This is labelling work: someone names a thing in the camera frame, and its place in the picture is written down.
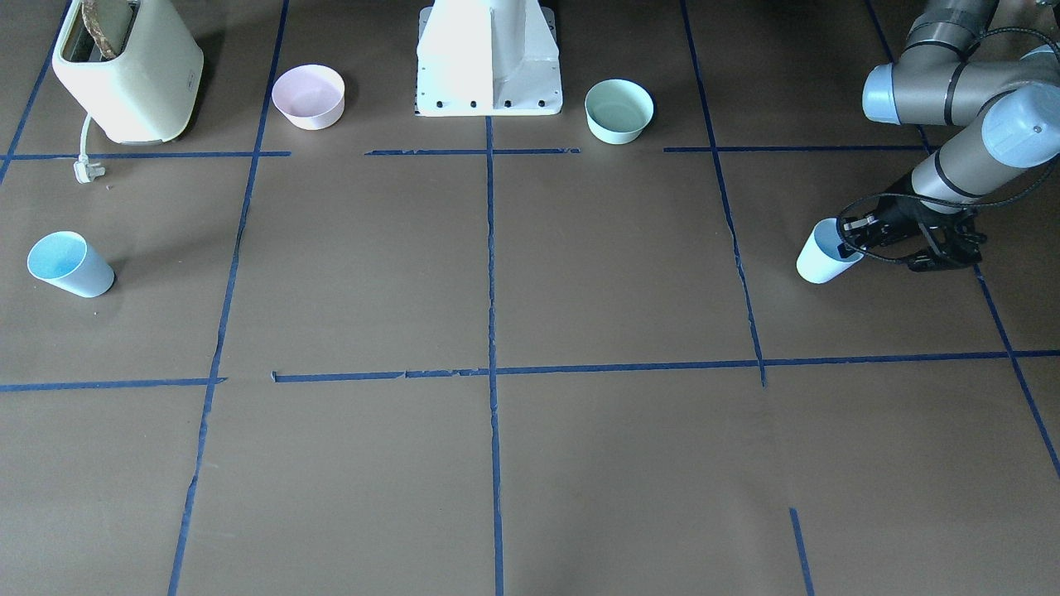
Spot green bowl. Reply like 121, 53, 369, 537
584, 78, 655, 146

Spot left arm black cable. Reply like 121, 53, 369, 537
835, 27, 1060, 264

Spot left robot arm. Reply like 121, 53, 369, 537
825, 1, 1058, 271

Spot toast slice in toaster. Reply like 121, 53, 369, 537
80, 1, 135, 60

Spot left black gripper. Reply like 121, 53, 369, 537
836, 197, 976, 271

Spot pink bowl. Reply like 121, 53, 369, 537
270, 64, 347, 132

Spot blue cup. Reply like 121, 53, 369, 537
27, 231, 116, 298
797, 218, 859, 284

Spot cream toaster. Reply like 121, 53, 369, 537
51, 1, 204, 146

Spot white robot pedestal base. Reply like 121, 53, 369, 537
414, 1, 564, 118

